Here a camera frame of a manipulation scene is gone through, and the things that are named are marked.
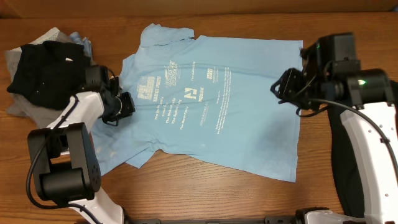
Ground black garment pile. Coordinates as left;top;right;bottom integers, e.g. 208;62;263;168
327;106;365;218

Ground grey folded garment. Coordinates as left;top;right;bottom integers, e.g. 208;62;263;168
4;30;94;128

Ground light blue printed t-shirt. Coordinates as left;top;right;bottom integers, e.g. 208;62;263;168
91;24;303;182

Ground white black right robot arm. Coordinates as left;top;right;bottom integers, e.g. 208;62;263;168
271;68;397;223

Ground white mesh folded garment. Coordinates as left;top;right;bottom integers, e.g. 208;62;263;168
30;27;60;44

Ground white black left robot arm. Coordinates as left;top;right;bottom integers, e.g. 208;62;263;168
25;90;135;223

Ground blue folded garment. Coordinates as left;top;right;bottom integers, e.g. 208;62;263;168
70;32;93;58

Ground black folded polo shirt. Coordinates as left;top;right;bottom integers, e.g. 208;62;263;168
7;40;91;110

